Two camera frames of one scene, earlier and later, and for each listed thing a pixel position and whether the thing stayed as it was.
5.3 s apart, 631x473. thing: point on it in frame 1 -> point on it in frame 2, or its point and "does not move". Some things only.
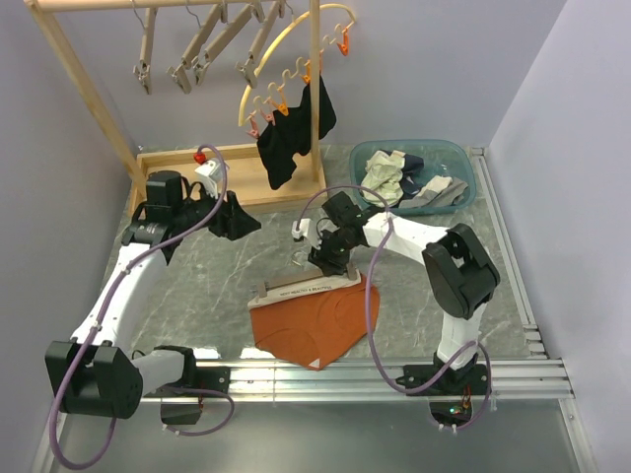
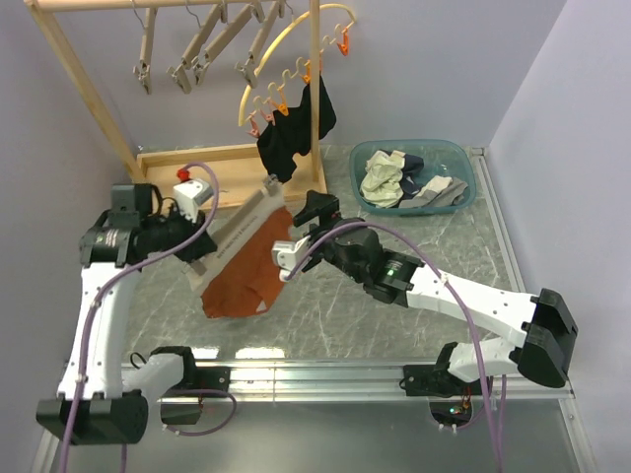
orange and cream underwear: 316,321 -> 251,285
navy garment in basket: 410,182 does not move
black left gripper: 232,221 -> 203,245
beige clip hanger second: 146,47 does not move
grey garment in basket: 439,191 does not move
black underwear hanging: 290,133 does not move
